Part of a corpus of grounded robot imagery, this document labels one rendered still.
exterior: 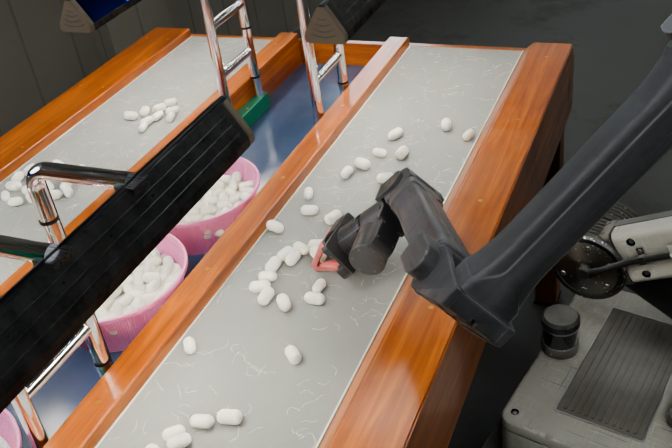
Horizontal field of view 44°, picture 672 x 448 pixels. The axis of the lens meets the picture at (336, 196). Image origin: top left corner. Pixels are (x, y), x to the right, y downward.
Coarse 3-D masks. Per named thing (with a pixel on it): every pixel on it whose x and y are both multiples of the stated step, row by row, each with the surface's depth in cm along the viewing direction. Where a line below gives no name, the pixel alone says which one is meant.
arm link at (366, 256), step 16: (400, 176) 123; (384, 192) 124; (384, 208) 124; (368, 224) 125; (384, 224) 122; (400, 224) 124; (368, 240) 122; (384, 240) 121; (352, 256) 123; (368, 256) 122; (384, 256) 121; (368, 272) 124
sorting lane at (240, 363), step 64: (448, 64) 205; (512, 64) 201; (384, 128) 182; (320, 192) 163; (448, 192) 157; (256, 256) 147; (256, 320) 133; (320, 320) 131; (192, 384) 122; (256, 384) 121; (320, 384) 119
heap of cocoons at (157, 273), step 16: (160, 256) 152; (144, 272) 147; (160, 272) 147; (176, 272) 146; (128, 288) 143; (144, 288) 146; (160, 288) 146; (112, 304) 143; (128, 304) 142; (144, 304) 141
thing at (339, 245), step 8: (344, 216) 137; (352, 216) 138; (344, 224) 136; (352, 224) 131; (336, 232) 134; (344, 232) 132; (352, 232) 130; (328, 240) 132; (336, 240) 133; (344, 240) 132; (352, 240) 131; (328, 248) 130; (336, 248) 132; (344, 248) 132; (328, 256) 131; (336, 256) 131; (344, 256) 132; (344, 264) 131; (344, 272) 132; (352, 272) 131
